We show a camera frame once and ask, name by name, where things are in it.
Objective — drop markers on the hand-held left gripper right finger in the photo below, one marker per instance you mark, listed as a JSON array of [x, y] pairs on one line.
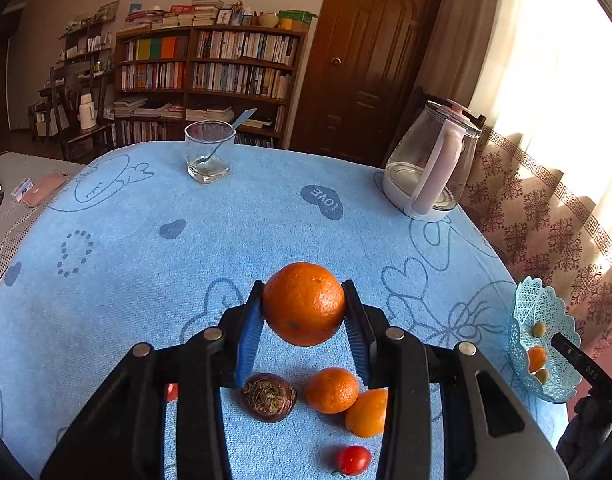
[[357, 340]]

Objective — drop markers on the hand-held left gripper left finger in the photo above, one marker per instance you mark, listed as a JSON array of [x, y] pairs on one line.
[[248, 345]]

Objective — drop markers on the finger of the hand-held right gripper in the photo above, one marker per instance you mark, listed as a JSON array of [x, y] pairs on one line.
[[583, 362]]

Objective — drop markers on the small orange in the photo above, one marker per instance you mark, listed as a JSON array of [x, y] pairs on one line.
[[368, 415], [331, 390], [537, 359]]

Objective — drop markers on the large orange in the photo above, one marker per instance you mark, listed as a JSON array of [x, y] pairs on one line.
[[303, 305]]

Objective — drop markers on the light blue lace basket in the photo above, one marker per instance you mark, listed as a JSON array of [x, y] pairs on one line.
[[523, 305]]

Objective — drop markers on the small green fruit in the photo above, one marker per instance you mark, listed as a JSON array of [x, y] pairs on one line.
[[539, 330], [542, 376]]

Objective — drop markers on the red cherry tomato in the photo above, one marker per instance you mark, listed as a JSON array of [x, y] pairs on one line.
[[171, 391], [353, 460]]

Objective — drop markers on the blue printed blanket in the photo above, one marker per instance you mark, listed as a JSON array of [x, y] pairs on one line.
[[186, 270]]

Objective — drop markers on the patterned beige curtain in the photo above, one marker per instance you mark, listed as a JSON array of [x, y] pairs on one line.
[[536, 200]]

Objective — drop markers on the clear glass cup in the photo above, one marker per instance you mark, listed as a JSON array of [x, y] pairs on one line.
[[196, 150]]

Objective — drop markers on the metal spoon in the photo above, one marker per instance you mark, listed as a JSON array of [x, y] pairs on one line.
[[243, 117]]

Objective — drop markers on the pink case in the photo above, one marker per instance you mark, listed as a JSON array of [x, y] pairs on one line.
[[45, 189]]

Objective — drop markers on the grey woven cloth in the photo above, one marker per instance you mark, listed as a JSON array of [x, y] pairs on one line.
[[16, 230]]

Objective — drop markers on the rows of shelved books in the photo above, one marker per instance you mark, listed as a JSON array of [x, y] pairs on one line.
[[236, 80]]

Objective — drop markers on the small white box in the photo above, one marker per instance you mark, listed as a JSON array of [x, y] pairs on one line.
[[22, 190]]

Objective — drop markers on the brown wooden door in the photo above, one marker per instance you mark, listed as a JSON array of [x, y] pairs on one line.
[[366, 60]]

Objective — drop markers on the white thermos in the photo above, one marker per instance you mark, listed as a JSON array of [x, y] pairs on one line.
[[87, 112]]

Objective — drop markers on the dark wooden bookshelf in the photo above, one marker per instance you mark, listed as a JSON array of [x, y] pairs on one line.
[[188, 60]]

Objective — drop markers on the green box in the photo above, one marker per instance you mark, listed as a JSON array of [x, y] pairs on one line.
[[298, 20]]

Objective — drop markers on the beige pot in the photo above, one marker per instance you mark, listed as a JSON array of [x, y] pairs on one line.
[[268, 20]]

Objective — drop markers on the open wooden shelf rack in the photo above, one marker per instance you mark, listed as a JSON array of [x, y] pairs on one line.
[[86, 52]]

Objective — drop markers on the stacks of lying books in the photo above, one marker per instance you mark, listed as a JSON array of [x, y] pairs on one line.
[[171, 19]]

